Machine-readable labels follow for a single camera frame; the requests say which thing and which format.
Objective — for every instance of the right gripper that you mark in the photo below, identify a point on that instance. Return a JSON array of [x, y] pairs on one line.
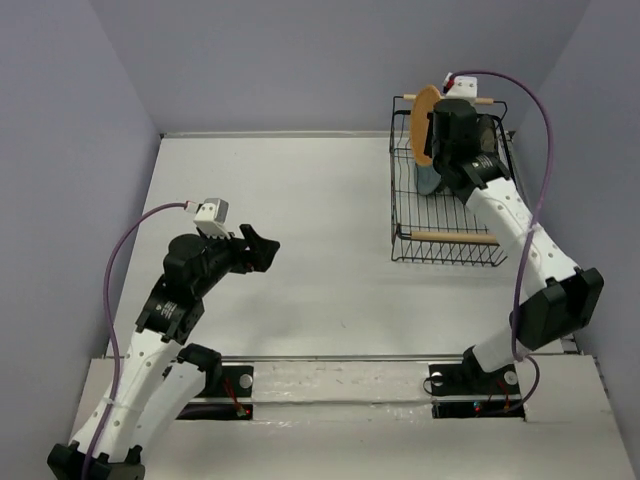
[[433, 123]]

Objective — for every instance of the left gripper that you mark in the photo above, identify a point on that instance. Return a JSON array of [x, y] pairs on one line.
[[260, 255]]

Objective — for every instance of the large black striped plate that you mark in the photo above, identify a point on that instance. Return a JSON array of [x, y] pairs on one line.
[[488, 138]]

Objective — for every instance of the woven bamboo plate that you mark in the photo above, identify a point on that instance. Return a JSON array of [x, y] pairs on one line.
[[419, 123]]

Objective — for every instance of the teal plate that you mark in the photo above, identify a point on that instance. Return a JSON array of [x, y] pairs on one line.
[[427, 179]]

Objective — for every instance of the black wire dish rack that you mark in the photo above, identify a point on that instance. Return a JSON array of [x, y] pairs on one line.
[[434, 229]]

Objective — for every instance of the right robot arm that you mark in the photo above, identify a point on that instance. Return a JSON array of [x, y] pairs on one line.
[[553, 295]]

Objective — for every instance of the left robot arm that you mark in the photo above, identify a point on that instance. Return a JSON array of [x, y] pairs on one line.
[[162, 371]]

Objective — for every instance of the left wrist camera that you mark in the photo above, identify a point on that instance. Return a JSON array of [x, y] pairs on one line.
[[209, 217]]

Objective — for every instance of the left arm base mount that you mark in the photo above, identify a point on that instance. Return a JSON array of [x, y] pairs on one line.
[[227, 397]]

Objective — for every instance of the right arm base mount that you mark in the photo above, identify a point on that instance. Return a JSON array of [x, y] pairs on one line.
[[462, 390]]

